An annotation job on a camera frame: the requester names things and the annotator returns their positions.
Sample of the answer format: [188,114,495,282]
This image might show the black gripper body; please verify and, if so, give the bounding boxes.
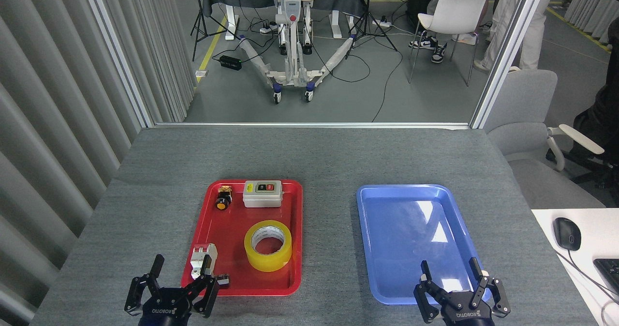
[438,291,496,326]
[139,289,194,326]

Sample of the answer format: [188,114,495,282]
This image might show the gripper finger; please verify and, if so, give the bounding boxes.
[413,261,450,324]
[469,257,511,319]
[124,254,165,317]
[186,257,219,318]

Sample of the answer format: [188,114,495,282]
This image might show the yellow tape roll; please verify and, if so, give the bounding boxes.
[244,220,293,272]

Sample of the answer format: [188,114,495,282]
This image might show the white red circuit breaker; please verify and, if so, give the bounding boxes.
[190,243,218,281]

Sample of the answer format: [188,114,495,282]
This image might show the blue plastic tray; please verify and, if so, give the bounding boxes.
[356,184,492,305]

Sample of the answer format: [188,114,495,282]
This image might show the red plastic tray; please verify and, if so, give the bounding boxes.
[181,179,303,296]

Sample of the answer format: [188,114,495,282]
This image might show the orange push button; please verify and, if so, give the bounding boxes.
[216,186,233,210]

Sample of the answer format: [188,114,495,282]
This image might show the black computer mouse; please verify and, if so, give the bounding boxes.
[553,217,582,252]

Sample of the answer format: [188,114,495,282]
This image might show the black keyboard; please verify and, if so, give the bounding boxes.
[593,258,619,295]

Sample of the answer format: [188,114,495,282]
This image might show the white desk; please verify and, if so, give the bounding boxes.
[531,208,619,326]

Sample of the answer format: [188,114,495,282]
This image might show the black office chair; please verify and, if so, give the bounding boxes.
[545,84,619,202]

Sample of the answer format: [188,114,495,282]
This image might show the grey office chair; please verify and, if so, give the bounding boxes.
[484,66,607,209]

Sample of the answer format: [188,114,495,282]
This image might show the white wheeled stand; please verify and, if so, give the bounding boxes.
[237,0,358,105]

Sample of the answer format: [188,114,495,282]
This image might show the white plastic chair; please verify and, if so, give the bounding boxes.
[409,0,488,87]

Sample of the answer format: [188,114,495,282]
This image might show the black tripod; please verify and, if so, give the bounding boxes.
[346,0,398,58]
[190,0,240,61]

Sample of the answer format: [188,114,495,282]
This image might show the grey two-button switch box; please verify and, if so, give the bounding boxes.
[242,180,283,208]

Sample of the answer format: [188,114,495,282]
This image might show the silver aluminium rail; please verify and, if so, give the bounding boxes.
[154,122,472,129]

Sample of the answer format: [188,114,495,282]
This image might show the silver aluminium post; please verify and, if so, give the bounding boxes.
[80,0,155,128]
[469,0,552,129]

